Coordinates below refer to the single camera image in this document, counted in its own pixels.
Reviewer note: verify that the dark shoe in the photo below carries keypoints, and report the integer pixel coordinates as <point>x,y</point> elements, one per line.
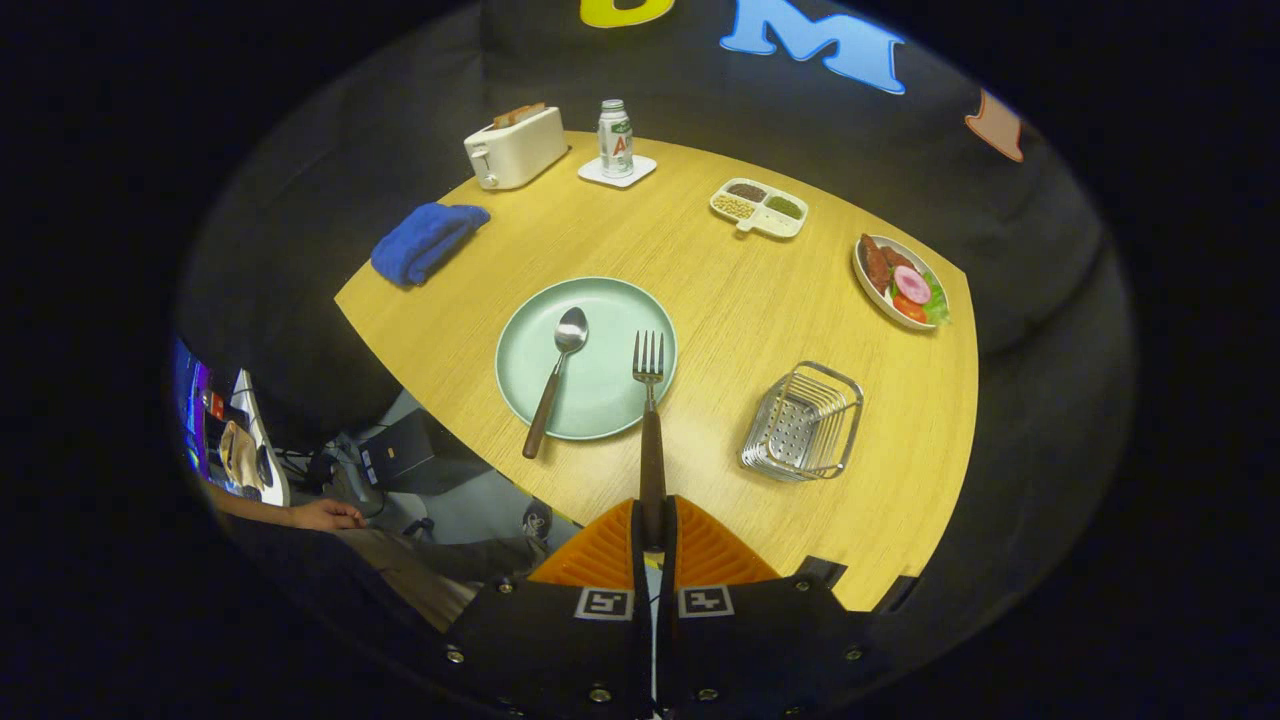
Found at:
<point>537,520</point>

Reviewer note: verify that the white food plate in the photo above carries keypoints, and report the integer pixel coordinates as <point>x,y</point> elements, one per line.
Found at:
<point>875,295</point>

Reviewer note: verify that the red tomato slice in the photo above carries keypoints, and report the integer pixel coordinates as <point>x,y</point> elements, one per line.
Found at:
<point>908,308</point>

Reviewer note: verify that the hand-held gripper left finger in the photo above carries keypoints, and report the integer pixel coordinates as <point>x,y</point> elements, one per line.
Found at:
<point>560,650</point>

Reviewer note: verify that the white square coaster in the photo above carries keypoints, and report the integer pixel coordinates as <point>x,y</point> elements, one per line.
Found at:
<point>645,170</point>

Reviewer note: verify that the green lettuce leaf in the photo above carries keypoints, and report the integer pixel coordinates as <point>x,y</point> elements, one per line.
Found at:
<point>938,305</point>

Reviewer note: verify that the cream divided bean dish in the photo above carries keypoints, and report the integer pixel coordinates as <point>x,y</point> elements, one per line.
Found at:
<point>762,220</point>

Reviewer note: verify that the cream toaster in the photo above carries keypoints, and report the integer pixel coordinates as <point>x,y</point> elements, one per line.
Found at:
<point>515,155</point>

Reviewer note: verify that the black backdrop cloth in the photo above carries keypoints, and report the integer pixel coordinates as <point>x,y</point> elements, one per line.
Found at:
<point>1050,260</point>

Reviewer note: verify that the tan object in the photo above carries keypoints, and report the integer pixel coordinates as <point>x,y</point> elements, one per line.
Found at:
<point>238,455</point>

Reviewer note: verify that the pink ham slice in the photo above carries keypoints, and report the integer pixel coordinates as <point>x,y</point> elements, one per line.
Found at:
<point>912,284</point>

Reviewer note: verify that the pale green plate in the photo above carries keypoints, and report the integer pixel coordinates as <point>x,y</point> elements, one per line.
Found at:
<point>600,390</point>

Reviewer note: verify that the brown meat slices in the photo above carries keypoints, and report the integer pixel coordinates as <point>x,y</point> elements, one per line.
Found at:
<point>877,262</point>

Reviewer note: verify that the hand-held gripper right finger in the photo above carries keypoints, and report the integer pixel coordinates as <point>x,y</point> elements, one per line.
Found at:
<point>760,650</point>

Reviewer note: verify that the folded blue towel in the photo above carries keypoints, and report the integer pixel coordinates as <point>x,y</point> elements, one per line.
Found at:
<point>425,240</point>

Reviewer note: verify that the toasted bread slice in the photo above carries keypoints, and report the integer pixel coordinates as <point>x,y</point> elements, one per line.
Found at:
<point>535,109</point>
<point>506,117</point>

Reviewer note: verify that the black box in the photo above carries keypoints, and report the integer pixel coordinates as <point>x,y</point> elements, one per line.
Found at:
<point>400,455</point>

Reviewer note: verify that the small plastic drink bottle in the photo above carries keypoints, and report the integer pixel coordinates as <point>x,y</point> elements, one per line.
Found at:
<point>615,140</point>

